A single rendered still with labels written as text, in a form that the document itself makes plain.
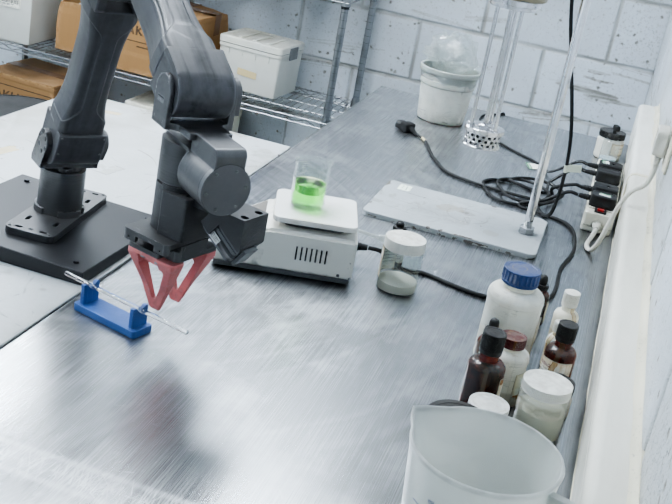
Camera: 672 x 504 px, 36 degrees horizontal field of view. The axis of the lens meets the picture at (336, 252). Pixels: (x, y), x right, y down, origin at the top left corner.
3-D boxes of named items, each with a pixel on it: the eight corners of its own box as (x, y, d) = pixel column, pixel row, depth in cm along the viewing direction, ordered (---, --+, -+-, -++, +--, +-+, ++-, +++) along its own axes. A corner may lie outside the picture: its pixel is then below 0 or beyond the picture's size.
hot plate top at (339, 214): (272, 221, 143) (273, 215, 142) (276, 192, 154) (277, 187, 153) (357, 235, 143) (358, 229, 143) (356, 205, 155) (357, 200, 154)
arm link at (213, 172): (261, 215, 109) (282, 106, 104) (187, 217, 104) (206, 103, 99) (213, 174, 117) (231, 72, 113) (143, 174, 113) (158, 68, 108)
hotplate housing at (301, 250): (209, 266, 145) (216, 213, 142) (219, 231, 157) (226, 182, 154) (365, 290, 146) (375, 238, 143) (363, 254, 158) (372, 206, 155)
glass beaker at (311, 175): (302, 219, 144) (312, 164, 141) (279, 205, 148) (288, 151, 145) (335, 214, 148) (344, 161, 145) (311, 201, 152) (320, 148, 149)
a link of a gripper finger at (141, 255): (204, 308, 121) (216, 235, 117) (163, 325, 115) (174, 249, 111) (161, 286, 123) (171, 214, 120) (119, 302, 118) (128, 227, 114)
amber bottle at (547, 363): (540, 381, 130) (559, 313, 126) (569, 393, 128) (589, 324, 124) (528, 392, 126) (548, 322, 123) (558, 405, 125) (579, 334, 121)
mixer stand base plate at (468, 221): (360, 214, 175) (361, 208, 174) (389, 183, 192) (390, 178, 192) (534, 261, 168) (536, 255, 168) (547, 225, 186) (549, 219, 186)
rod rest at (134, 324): (72, 309, 126) (74, 282, 125) (92, 301, 129) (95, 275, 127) (132, 340, 122) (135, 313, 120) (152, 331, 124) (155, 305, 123)
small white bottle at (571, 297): (539, 343, 140) (555, 286, 136) (561, 344, 141) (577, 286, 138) (551, 356, 137) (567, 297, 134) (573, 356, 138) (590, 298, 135)
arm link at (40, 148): (110, 134, 142) (96, 120, 146) (47, 132, 137) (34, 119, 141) (105, 176, 144) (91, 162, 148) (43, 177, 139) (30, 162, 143)
